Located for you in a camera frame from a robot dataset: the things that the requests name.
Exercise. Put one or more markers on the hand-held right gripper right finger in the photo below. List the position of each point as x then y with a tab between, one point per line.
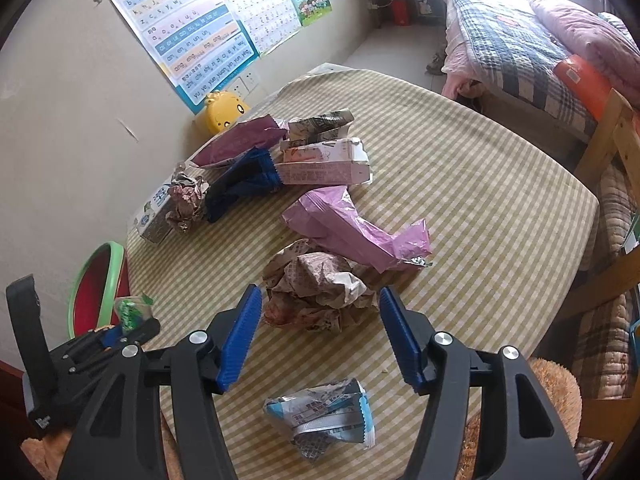
397	340

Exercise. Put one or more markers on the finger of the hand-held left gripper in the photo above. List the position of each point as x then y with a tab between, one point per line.
109	336
147	329

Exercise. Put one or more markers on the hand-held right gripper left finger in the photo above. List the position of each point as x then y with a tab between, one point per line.
240	340

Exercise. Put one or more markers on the green snack wrapper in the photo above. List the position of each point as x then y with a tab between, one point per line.
131	312

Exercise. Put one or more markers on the green and red bin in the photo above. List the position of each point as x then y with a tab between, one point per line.
95	285

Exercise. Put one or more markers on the large paper wrapper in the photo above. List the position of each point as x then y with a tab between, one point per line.
315	285

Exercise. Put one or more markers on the blue and white wrapper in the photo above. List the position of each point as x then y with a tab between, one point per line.
320	415

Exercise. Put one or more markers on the white and blue milk carton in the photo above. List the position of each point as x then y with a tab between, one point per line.
152	220

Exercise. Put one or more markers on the pink plastic bag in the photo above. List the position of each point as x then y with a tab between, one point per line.
350	230

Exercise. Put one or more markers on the small paper wrapper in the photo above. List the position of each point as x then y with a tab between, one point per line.
185	205

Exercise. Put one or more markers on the dark blue snack bag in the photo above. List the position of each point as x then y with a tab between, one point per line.
240	180

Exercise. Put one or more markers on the pink snack packet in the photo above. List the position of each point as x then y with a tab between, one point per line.
320	167

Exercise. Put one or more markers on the checkered tablecloth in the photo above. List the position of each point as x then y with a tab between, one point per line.
475	210

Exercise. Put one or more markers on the person's brown fleece clothing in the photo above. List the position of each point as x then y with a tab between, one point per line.
555	400

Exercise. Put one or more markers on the purple snack bag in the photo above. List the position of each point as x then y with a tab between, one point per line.
235	142

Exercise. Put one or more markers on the quilted chair cushion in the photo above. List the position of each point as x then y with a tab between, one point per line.
612	320

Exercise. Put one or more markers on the silver crumpled wrapper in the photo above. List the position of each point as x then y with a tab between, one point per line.
315	125

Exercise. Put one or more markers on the yellow duck toy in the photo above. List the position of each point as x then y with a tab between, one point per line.
222	110

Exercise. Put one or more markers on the pair of shoes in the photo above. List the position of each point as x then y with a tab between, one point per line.
435	64

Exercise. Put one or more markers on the wooden chair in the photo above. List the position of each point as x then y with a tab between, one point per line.
612	130

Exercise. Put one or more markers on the bed with plaid quilt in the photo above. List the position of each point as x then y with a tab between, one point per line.
505	55

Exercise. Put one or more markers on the red container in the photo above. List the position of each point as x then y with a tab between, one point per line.
401	10

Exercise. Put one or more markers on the small white box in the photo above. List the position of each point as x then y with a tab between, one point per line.
425	6

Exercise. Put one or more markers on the pink quilt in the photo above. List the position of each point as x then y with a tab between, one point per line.
590	35

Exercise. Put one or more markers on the wall socket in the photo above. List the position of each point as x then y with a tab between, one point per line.
245	84

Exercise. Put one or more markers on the blue alphabet wall poster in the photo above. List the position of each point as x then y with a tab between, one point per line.
190	30

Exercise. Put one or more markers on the white wall poster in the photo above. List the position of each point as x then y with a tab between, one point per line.
260	10

